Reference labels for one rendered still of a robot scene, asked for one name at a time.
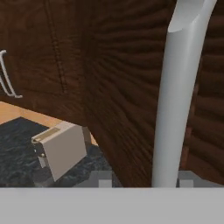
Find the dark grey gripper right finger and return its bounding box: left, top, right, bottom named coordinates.
left=176, top=170, right=223, bottom=188

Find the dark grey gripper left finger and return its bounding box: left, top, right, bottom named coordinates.
left=73, top=170, right=114, bottom=188

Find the brown wooden cabinet door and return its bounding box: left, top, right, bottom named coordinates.
left=82, top=0, right=224, bottom=188

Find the beige toaster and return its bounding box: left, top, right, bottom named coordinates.
left=31, top=121, right=92, bottom=183

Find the white cabinet door handle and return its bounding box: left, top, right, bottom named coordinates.
left=150, top=0, right=219, bottom=188

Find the white wire rack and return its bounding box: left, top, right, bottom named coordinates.
left=0, top=49, right=24, bottom=100

